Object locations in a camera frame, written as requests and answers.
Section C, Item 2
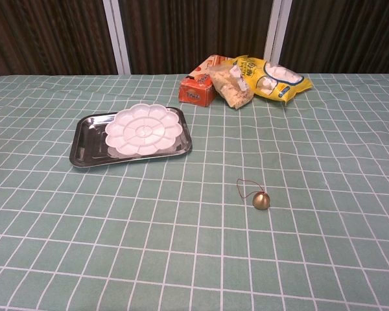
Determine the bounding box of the small brown object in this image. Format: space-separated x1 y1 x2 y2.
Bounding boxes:
235 177 270 211

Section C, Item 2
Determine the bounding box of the white flower-shaped paint palette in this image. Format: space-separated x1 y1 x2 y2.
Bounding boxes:
104 103 183 156

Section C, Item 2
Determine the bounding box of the orange snack box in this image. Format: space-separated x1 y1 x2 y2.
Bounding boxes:
178 54 237 108

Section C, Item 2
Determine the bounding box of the clear bag of beige snacks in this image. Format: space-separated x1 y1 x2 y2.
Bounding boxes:
210 63 254 110

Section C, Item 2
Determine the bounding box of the green checked tablecloth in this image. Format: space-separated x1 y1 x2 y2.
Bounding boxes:
0 73 389 311

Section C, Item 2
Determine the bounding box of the yellow marshmallow bag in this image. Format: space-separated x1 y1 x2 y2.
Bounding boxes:
231 54 313 104

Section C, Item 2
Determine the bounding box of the stainless steel tray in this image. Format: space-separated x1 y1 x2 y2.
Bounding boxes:
67 106 193 169

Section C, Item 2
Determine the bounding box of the dark brown screen panel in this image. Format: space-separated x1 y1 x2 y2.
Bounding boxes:
0 0 119 78
278 0 389 75
118 0 275 75

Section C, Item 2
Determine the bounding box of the white screen frame post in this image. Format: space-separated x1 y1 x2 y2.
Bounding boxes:
102 0 131 76
264 0 292 71

